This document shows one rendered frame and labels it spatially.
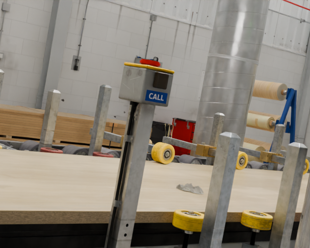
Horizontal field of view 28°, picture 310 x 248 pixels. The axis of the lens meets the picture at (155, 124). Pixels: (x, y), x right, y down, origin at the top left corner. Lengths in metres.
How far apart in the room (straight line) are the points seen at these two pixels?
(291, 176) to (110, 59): 8.30
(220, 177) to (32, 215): 0.40
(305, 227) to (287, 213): 0.67
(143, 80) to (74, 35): 8.27
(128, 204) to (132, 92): 0.21
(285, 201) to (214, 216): 0.25
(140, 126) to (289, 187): 0.51
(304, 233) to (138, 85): 0.43
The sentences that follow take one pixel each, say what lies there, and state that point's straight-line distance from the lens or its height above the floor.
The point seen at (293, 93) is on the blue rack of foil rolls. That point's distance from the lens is 8.77.
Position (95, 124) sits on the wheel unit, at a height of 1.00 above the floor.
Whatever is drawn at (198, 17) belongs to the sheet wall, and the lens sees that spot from 10.82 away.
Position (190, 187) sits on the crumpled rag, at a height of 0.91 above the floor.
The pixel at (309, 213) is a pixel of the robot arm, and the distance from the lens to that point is 0.87.
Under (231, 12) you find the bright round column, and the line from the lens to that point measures 5.74.
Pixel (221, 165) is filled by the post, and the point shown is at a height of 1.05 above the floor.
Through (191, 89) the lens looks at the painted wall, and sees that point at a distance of 10.79.
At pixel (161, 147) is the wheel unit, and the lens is 2.41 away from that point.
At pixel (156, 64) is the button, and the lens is 1.15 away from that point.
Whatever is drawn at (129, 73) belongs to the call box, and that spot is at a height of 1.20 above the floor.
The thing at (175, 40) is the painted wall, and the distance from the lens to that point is 10.47.
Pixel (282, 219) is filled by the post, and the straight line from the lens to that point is 1.55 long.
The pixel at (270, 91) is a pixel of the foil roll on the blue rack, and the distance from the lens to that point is 8.94.
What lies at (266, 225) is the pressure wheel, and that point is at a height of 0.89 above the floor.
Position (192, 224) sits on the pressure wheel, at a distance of 1.44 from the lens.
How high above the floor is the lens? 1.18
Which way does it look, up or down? 3 degrees down
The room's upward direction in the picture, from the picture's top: 10 degrees clockwise
